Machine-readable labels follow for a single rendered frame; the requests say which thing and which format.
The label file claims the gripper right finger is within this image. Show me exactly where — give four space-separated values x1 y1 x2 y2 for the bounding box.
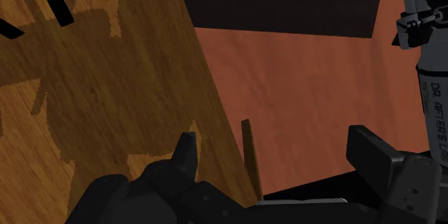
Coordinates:
345 124 443 224

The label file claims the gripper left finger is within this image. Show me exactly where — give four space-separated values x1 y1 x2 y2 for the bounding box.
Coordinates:
65 131 246 224

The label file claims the grey spray bottle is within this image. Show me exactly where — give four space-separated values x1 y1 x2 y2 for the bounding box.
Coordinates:
391 0 448 168

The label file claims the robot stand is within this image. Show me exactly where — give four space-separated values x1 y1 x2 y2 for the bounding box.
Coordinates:
173 0 386 39

